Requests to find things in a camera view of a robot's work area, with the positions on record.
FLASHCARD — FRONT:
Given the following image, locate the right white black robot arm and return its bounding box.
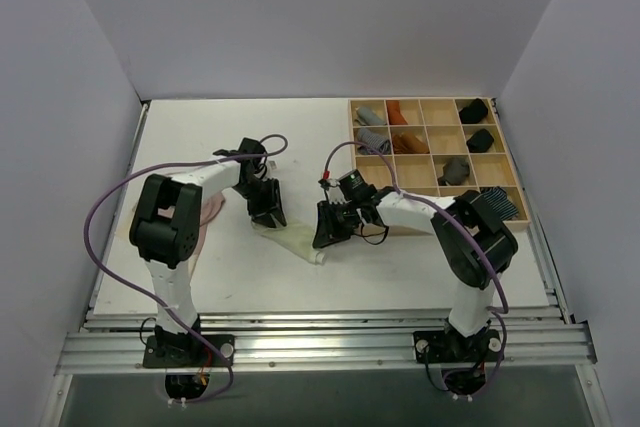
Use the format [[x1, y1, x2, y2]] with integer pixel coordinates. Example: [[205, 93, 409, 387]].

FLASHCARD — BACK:
[[313, 186, 518, 360]]

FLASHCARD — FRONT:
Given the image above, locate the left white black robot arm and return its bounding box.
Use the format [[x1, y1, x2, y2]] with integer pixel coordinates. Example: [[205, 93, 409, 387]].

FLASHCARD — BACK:
[[129, 138, 287, 366]]

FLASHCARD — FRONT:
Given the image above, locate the pink underwear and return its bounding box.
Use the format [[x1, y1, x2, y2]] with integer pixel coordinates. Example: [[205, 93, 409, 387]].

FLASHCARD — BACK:
[[129, 193, 225, 269]]

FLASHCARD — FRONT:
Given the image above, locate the grey striped rolled cloth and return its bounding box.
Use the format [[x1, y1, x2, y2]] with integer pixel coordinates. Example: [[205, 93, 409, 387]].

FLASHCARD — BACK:
[[355, 128, 392, 155]]

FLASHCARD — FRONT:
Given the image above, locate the orange rolled cloth lower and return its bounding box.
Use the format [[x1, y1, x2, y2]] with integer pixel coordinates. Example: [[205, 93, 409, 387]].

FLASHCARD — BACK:
[[392, 132, 429, 155]]

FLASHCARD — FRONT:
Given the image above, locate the orange rolled cloth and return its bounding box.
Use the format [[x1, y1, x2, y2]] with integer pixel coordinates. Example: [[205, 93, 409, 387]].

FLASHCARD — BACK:
[[392, 132, 429, 155], [386, 100, 408, 125]]

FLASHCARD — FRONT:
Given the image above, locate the orange rolled cloth upper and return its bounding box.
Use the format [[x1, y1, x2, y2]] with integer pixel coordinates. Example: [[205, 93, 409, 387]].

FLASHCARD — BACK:
[[386, 100, 408, 125]]

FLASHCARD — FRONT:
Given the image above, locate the wooden compartment tray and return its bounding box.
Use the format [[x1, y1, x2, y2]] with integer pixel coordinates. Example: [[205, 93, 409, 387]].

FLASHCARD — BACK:
[[348, 97, 530, 232]]

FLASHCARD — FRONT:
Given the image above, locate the dark grey rolled cloth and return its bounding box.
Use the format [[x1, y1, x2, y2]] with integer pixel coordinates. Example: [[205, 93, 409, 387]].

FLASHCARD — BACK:
[[438, 157, 471, 186]]

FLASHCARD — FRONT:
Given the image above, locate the blue striped rolled cloth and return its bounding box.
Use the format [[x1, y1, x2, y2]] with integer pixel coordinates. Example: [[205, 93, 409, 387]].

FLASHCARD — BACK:
[[480, 186, 519, 221]]

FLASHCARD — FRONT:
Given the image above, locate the black rolled cloth lower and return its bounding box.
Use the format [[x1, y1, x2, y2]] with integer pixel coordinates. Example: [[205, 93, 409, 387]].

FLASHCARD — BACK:
[[466, 129, 495, 153]]

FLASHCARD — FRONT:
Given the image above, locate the black rolled cloth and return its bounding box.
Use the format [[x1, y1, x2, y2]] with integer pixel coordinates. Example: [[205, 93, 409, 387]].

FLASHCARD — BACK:
[[458, 98, 489, 125], [466, 129, 495, 153]]

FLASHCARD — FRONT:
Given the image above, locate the black rolled cloth upper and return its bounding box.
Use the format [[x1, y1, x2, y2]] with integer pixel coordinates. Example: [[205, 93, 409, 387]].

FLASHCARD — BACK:
[[458, 98, 489, 125]]

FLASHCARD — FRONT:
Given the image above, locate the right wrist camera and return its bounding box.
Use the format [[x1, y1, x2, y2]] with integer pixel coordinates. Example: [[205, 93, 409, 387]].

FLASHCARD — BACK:
[[338, 169, 377, 203]]

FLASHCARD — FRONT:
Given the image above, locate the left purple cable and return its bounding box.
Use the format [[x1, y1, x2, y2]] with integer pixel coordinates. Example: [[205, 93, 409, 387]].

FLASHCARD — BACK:
[[82, 134, 289, 406]]

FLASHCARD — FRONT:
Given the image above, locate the purple cable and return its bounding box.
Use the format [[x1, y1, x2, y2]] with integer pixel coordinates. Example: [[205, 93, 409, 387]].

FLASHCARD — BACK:
[[82, 134, 289, 406], [322, 140, 510, 393]]

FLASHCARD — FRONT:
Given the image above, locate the aluminium frame rail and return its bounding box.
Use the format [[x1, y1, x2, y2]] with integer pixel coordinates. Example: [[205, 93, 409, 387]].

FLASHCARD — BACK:
[[56, 303, 597, 375]]

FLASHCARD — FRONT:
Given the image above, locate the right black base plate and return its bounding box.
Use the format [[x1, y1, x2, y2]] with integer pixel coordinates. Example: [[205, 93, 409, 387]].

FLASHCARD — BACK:
[[412, 328, 502, 365]]

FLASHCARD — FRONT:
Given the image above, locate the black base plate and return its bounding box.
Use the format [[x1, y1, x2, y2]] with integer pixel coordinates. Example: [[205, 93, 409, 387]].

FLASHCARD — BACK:
[[412, 328, 502, 365], [142, 334, 236, 369]]

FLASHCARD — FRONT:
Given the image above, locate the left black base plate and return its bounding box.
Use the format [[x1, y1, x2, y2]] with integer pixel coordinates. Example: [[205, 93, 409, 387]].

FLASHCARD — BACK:
[[142, 334, 236, 369]]

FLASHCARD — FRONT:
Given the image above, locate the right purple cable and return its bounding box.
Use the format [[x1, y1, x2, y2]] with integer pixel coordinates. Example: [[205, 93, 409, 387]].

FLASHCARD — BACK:
[[322, 140, 510, 393]]

